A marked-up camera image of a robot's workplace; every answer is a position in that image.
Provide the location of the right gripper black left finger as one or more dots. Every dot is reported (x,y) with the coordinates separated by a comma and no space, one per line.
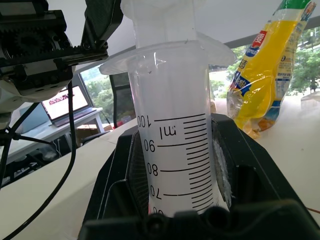
(117,175)

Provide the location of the open laptop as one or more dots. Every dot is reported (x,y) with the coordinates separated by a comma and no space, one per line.
(67,102)

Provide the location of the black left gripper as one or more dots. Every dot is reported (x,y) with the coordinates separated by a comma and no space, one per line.
(32,50)

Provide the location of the large clear plastic syringe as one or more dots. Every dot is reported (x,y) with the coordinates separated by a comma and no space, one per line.
(172,100)

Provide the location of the black office chair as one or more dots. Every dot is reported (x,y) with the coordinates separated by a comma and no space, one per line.
(122,100)

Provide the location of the brown cardboard box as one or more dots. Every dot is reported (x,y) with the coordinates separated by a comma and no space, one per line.
(86,133)

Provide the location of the yellow snack bag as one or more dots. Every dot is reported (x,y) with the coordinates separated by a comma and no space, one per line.
(265,75)

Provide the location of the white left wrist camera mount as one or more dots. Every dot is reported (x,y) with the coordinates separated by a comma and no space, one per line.
(8,102)

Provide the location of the white office desk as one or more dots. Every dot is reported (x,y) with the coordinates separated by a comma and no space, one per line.
(45,132)

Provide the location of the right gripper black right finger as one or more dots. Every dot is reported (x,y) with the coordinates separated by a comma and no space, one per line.
(250,160)

